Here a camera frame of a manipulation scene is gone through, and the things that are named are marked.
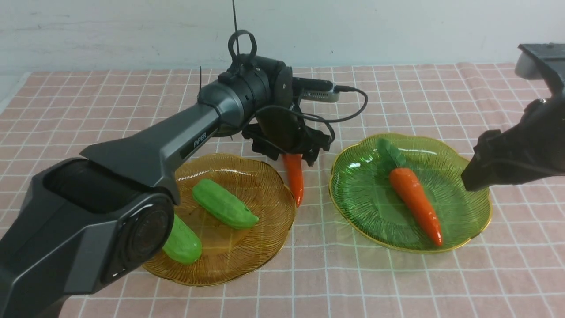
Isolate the amber ribbed plastic plate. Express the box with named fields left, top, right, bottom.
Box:
left=144, top=153, right=296, bottom=286

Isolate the orange toy carrot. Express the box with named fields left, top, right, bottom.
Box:
left=376, top=138, right=444, bottom=247
left=282, top=154, right=304, bottom=207

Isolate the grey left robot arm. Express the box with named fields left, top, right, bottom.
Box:
left=0, top=30, right=337, bottom=318

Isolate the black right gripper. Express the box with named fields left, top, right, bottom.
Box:
left=461, top=98, right=565, bottom=191

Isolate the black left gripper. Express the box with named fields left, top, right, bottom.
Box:
left=241, top=105, right=332, bottom=167

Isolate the green toy cucumber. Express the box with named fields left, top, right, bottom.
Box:
left=192, top=179, right=260, bottom=229
left=162, top=215, right=202, bottom=265

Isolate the green ribbed plastic plate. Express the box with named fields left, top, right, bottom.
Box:
left=329, top=133, right=493, bottom=254

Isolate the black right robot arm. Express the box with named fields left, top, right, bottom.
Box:
left=461, top=43, right=565, bottom=191

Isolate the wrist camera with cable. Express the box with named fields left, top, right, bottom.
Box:
left=254, top=77, right=369, bottom=146

